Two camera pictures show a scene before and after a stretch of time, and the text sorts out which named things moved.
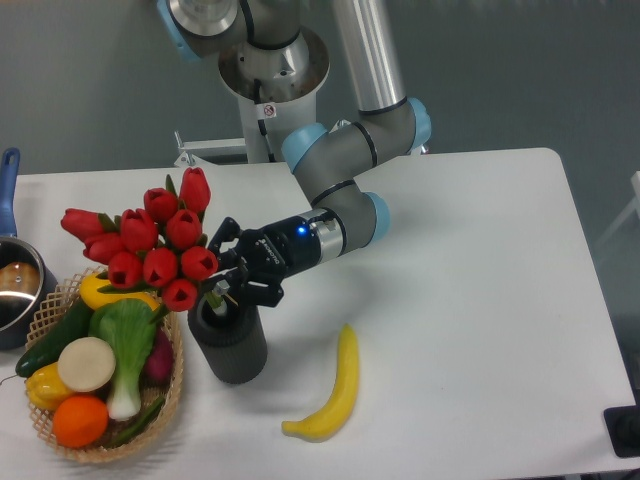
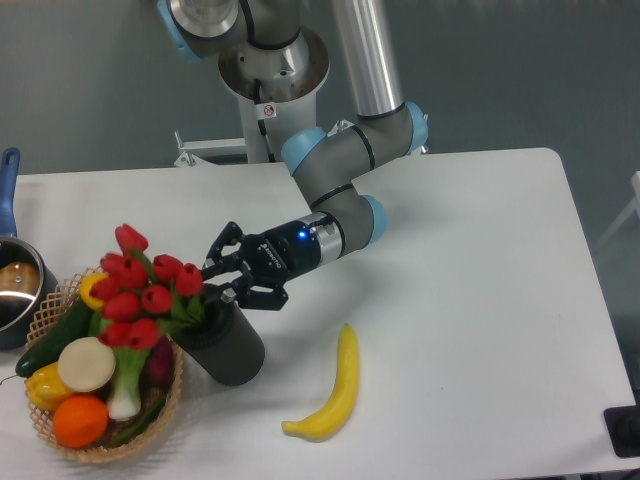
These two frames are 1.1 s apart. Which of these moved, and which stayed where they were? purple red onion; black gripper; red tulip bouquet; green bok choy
Moved: red tulip bouquet
Stayed: black gripper; green bok choy; purple red onion
